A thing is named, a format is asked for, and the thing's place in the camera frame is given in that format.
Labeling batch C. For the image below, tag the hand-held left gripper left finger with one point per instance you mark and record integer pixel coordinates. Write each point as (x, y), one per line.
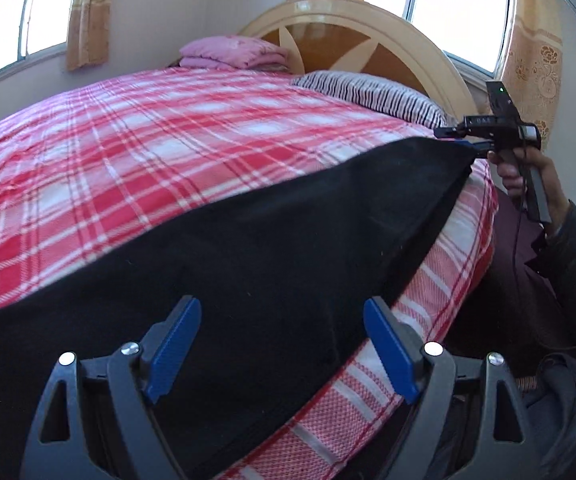
(172, 350)

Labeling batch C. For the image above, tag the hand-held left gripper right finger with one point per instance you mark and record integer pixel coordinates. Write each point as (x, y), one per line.
(388, 350)

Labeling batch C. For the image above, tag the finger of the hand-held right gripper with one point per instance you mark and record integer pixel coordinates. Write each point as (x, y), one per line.
(475, 147)
(450, 132)

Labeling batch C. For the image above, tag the black pants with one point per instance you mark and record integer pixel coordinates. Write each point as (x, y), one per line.
(268, 240)

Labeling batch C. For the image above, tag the person's right hand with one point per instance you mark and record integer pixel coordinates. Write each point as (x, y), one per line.
(553, 190)

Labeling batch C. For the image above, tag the yellow floral curtain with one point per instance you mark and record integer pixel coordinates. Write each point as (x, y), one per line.
(533, 60)

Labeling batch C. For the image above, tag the black white striped pillow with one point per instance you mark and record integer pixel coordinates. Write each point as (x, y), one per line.
(368, 92)

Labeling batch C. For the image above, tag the window behind headboard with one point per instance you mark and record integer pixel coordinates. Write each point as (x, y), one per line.
(458, 5)

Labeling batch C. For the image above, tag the person's maroon clothing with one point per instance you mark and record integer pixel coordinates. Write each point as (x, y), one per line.
(498, 285)

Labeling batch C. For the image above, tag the cream wooden headboard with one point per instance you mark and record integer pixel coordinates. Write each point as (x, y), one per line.
(348, 35)

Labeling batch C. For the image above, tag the person's dark jacket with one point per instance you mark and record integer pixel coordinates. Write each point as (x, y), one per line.
(568, 410)

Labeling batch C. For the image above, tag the bed with red plaid sheet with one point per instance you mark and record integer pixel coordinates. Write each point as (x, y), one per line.
(167, 135)

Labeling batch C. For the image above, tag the folded pink blanket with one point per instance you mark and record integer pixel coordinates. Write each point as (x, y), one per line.
(233, 52)

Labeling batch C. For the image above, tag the side window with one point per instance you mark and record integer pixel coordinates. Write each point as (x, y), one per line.
(42, 10)

